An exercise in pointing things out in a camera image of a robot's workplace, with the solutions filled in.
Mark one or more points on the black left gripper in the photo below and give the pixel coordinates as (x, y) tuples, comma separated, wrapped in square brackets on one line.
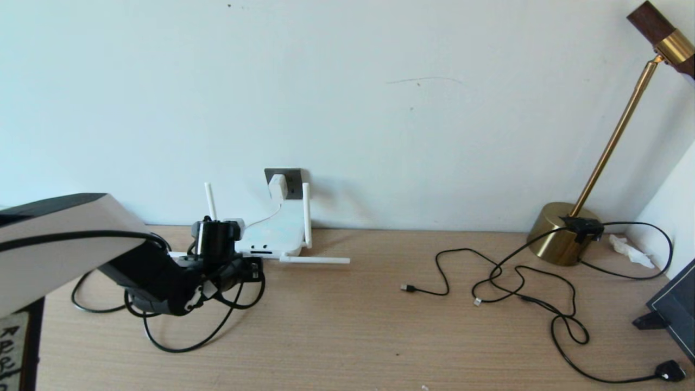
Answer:
[(251, 270)]

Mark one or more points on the grey wall socket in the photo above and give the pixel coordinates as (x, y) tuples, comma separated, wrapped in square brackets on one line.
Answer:
[(296, 182)]

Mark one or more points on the black standing frame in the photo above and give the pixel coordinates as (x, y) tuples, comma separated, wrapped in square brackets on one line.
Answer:
[(676, 309)]

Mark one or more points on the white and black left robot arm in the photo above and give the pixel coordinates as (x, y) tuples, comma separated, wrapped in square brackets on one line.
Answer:
[(65, 239)]

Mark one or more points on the black clip on lamp base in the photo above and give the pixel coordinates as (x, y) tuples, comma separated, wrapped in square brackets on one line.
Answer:
[(581, 227)]

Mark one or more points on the white router with antennas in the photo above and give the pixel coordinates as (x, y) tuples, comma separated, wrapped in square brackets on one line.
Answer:
[(277, 233)]

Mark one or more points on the crumpled white tissue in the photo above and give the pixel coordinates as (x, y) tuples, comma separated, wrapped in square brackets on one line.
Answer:
[(630, 251)]

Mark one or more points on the white power adapter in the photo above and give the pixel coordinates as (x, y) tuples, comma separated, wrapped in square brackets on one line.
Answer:
[(278, 187)]

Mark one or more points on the brass desk lamp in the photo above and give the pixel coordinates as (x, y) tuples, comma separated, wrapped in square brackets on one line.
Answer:
[(554, 233)]

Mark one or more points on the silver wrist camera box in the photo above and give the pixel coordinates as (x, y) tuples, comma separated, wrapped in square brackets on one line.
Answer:
[(234, 222)]

